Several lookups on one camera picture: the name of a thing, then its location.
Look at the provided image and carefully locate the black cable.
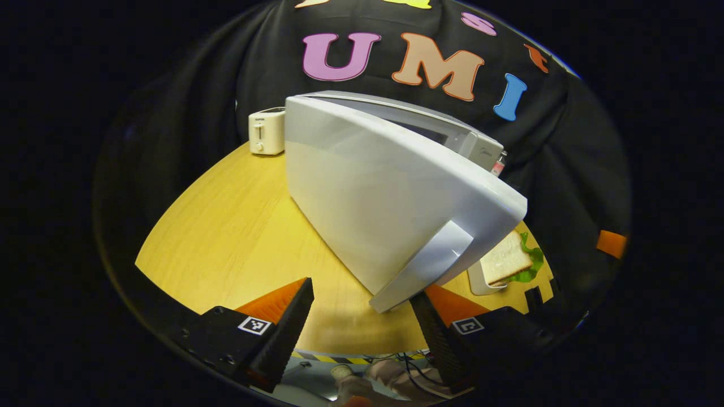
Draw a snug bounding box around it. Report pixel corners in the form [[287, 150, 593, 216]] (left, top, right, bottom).
[[396, 353, 433, 393]]

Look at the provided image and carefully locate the sandwich with green lettuce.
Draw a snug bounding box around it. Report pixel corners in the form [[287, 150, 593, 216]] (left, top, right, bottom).
[[481, 231, 545, 286]]

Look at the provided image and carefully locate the white microwave oven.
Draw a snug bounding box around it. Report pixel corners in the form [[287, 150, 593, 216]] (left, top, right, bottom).
[[285, 90, 528, 313]]

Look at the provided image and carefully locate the yellow black floor tape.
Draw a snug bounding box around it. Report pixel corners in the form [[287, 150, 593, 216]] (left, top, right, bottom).
[[291, 352, 428, 365]]

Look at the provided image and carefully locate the white toaster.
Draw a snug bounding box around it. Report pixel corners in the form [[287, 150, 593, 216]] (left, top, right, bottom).
[[249, 107, 286, 156]]

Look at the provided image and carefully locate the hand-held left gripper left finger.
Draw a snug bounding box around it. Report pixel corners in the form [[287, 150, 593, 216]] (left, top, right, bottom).
[[187, 277, 314, 393]]

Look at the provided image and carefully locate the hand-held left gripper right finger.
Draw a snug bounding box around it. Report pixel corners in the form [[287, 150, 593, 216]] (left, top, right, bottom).
[[410, 284, 555, 393]]

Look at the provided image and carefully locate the white ribbed plastic tray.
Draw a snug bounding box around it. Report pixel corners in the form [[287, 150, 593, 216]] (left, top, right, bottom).
[[467, 260, 510, 296]]

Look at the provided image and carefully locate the black backdrop cloth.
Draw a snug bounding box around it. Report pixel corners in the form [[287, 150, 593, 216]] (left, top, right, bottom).
[[93, 0, 631, 340]]

